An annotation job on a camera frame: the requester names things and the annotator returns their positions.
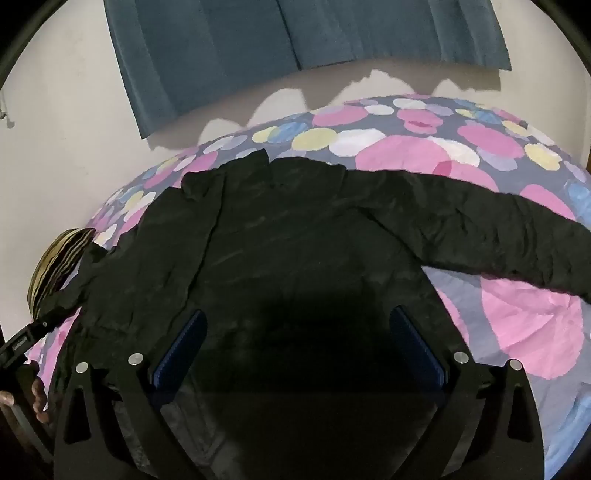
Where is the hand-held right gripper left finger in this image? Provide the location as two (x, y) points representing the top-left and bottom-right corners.
(52, 308), (208, 480)

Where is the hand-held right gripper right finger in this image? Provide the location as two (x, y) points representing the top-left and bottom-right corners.
(390, 304), (544, 480)

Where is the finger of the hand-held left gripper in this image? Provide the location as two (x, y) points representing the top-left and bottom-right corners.
(31, 290), (89, 333)

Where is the black jacket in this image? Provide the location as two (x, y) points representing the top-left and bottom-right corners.
(39, 148), (591, 480)

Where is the person's left hand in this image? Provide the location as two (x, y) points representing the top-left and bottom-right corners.
(28, 362), (51, 424)

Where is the yellow black striped pillow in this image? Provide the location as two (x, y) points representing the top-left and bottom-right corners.
(27, 227), (97, 321)

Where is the dotted bed sheet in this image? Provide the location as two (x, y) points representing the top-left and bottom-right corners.
(23, 93), (591, 480)

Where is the teal curtain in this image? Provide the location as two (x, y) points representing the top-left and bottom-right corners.
(102, 0), (512, 139)

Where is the white wall hook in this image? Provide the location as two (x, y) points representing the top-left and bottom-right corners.
(0, 90), (16, 127)

